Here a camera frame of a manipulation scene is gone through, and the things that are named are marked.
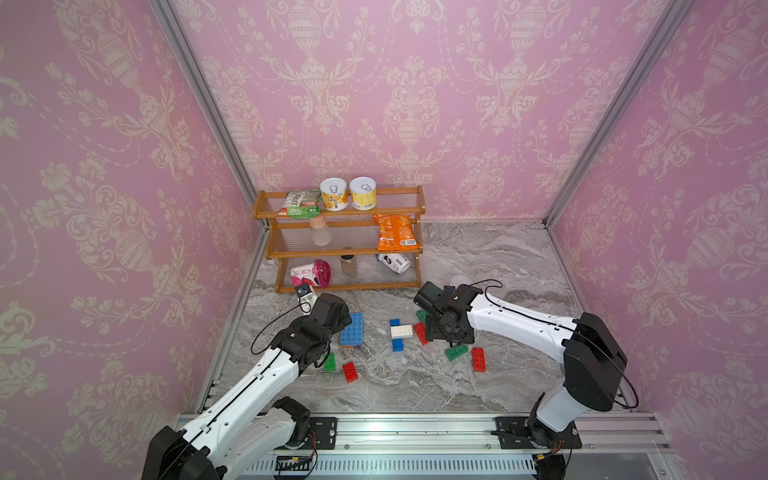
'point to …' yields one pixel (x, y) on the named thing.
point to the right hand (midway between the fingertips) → (442, 335)
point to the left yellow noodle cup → (334, 192)
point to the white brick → (402, 331)
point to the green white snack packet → (301, 204)
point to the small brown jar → (348, 266)
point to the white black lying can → (396, 262)
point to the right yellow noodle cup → (363, 190)
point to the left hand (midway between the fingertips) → (333, 314)
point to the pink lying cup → (317, 274)
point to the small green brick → (330, 363)
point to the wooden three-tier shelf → (347, 250)
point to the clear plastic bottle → (320, 232)
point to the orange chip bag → (396, 233)
